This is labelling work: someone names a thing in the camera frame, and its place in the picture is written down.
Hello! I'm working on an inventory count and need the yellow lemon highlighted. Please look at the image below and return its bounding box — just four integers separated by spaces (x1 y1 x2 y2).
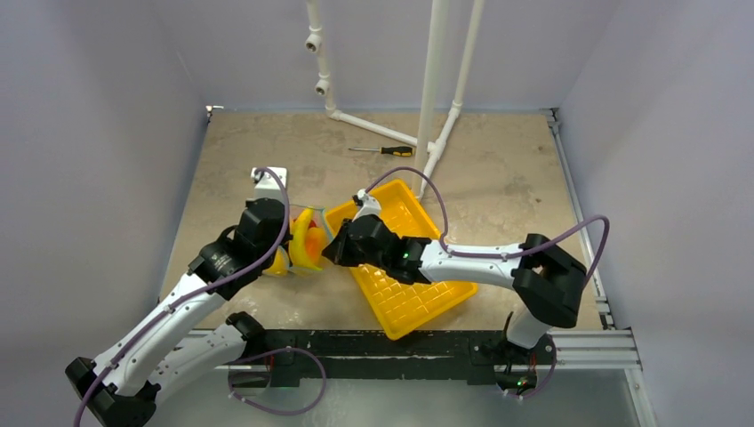
262 246 290 277

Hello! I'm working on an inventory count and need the orange yellow mango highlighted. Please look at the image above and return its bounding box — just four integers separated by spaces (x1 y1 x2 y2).
304 227 327 268

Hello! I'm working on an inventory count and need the clear zip top bag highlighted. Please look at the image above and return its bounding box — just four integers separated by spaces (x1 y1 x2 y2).
263 205 333 277

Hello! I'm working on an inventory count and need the yellow banana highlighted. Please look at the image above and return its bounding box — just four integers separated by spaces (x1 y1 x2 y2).
288 208 315 269

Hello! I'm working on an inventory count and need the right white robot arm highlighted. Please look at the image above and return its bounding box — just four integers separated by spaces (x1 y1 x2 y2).
322 214 588 362

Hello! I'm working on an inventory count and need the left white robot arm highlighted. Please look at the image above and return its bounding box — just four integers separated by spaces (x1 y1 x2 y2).
65 197 290 426

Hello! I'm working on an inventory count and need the yellow plastic tray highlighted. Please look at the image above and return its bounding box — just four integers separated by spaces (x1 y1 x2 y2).
349 179 478 341

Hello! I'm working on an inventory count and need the black yellow screwdriver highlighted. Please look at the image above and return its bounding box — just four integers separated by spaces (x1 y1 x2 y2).
349 146 413 157

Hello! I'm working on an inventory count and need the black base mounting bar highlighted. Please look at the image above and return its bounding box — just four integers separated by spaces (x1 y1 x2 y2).
230 329 556 392

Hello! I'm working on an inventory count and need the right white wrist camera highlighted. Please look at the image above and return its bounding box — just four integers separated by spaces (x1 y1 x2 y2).
352 189 381 221

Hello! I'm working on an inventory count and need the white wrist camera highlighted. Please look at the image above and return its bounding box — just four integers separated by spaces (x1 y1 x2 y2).
352 189 381 221
250 167 288 202

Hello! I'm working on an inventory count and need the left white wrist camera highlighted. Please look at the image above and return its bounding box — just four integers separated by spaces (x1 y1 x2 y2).
250 167 288 202

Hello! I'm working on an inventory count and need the white pvc pipe frame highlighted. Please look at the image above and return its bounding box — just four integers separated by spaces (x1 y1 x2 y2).
305 0 485 199

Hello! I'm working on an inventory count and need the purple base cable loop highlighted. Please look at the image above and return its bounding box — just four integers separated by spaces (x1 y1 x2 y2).
227 347 329 417

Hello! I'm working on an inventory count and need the aluminium rail frame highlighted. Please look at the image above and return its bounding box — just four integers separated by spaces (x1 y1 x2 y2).
204 104 659 427

